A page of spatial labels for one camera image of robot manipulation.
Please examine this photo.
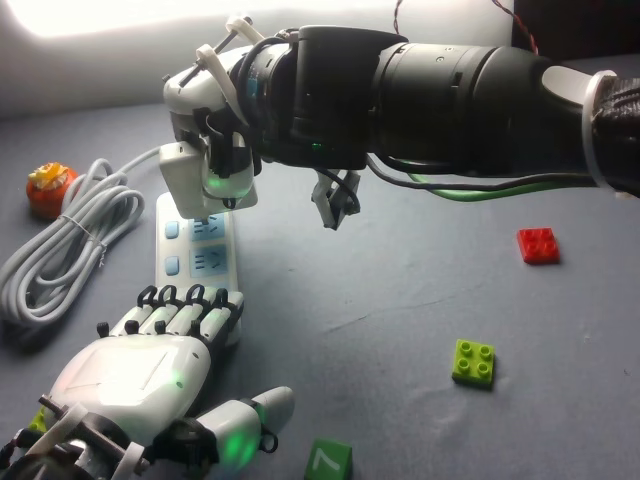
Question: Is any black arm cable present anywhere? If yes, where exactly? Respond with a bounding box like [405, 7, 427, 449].
[363, 153, 607, 194]

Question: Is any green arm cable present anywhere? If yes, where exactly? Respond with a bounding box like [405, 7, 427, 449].
[405, 169, 640, 204]

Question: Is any red toy brick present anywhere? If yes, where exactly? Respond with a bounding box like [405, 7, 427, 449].
[516, 226, 562, 267]

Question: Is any green number block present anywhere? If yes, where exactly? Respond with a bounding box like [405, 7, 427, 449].
[304, 437, 354, 480]

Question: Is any lime toy brick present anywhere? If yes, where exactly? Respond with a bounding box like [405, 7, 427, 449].
[450, 338, 498, 392]

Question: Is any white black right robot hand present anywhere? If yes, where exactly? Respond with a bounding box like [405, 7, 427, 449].
[162, 51, 265, 212]

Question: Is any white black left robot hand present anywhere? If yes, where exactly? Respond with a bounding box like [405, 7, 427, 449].
[48, 283, 296, 470]

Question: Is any white power strip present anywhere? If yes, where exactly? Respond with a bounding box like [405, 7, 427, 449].
[155, 192, 245, 347]

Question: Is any red black twisted wire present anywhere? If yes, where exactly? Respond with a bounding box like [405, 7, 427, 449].
[392, 0, 542, 54]

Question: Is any grey coiled power cable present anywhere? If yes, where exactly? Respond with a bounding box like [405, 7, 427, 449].
[0, 146, 164, 331]

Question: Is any orange toy fruit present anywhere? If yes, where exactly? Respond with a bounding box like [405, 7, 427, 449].
[25, 160, 80, 221]

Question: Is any grey table cloth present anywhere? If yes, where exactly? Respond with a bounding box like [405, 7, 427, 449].
[0, 52, 640, 480]

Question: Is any white power plug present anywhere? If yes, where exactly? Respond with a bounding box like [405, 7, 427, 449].
[158, 141, 212, 221]

